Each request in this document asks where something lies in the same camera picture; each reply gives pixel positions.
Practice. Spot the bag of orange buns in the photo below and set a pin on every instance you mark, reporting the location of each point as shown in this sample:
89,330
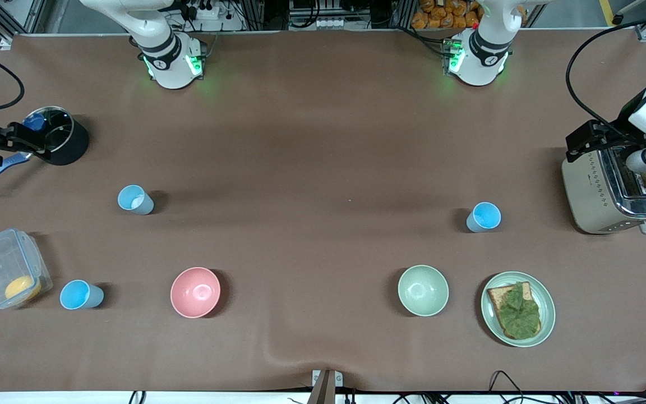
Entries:
446,15

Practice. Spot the brown toast slice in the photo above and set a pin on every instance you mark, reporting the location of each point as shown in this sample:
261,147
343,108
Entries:
495,297

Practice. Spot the yellow round food item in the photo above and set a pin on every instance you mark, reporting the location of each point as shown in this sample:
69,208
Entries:
22,288

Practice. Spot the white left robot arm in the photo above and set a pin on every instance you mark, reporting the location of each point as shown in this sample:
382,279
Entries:
483,56

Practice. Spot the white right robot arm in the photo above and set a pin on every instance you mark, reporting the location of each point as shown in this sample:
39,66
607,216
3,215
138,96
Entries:
169,62

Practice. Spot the pink bowl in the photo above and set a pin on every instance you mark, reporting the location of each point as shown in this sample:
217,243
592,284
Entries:
195,292

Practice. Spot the white power strip black plugs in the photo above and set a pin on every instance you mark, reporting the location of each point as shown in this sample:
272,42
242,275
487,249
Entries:
208,11

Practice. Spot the brown table cloth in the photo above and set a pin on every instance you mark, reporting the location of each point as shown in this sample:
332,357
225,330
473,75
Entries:
323,241

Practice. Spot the glass lid blue knob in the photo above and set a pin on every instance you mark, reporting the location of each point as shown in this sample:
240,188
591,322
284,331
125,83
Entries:
56,126

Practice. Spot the pale green plate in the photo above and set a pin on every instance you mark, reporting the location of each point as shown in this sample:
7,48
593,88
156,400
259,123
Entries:
547,311

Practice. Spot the silver beige toaster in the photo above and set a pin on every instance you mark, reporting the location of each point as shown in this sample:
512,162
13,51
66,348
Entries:
589,191

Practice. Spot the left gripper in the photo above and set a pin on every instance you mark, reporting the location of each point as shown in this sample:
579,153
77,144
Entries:
621,140

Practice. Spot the pale green bowl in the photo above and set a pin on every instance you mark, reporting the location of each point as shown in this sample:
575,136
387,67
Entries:
423,290

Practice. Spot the green lettuce leaf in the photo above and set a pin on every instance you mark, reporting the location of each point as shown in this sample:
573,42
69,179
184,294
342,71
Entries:
519,314

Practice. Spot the metal table clamp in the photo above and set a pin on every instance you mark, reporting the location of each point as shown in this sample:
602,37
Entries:
327,384

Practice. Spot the light blue plastic cup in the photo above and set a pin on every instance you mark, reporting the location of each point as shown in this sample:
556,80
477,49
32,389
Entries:
134,199
484,216
79,295

